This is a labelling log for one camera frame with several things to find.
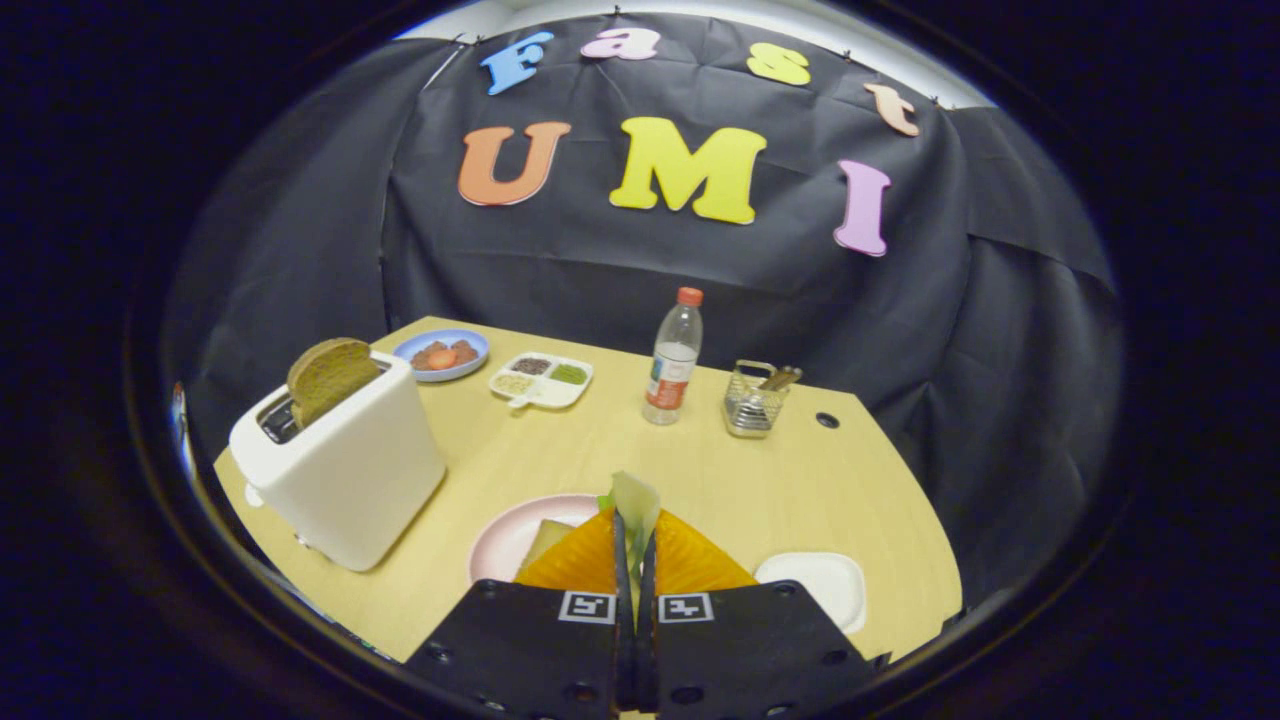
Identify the white square plate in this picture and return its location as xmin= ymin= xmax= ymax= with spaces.
xmin=755 ymin=552 xmax=867 ymax=636

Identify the blue round plate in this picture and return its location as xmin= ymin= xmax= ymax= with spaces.
xmin=393 ymin=328 xmax=491 ymax=383

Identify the white toaster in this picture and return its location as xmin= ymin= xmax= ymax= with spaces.
xmin=229 ymin=348 xmax=447 ymax=573

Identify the pink round plate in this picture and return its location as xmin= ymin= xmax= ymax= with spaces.
xmin=467 ymin=493 xmax=601 ymax=586

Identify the bread slice with ham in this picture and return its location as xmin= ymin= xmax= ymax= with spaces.
xmin=520 ymin=518 xmax=576 ymax=581

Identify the green lettuce leaf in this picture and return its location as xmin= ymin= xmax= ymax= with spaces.
xmin=598 ymin=470 xmax=663 ymax=561

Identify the white sectioned condiment tray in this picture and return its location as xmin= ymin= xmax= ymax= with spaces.
xmin=488 ymin=351 xmax=594 ymax=410

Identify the clear bottle with red cap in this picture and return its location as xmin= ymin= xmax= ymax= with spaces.
xmin=642 ymin=287 xmax=705 ymax=427

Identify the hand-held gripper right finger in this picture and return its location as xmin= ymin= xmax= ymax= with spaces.
xmin=638 ymin=508 xmax=891 ymax=720

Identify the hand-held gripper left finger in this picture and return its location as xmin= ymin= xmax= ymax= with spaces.
xmin=405 ymin=506 xmax=639 ymax=720

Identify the brown toast slice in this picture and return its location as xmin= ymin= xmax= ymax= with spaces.
xmin=287 ymin=337 xmax=383 ymax=431

